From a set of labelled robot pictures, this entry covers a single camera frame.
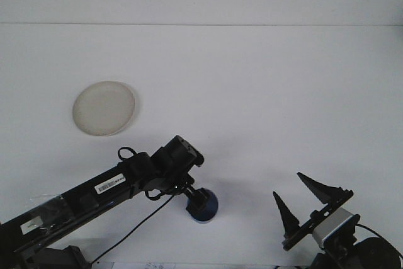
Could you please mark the pale blue cup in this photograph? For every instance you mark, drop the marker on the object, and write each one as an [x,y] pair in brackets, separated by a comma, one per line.
[211,206]

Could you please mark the pale round plate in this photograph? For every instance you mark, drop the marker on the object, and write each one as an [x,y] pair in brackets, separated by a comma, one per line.
[104,108]

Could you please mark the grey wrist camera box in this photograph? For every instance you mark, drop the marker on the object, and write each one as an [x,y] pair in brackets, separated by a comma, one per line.
[189,152]
[333,226]

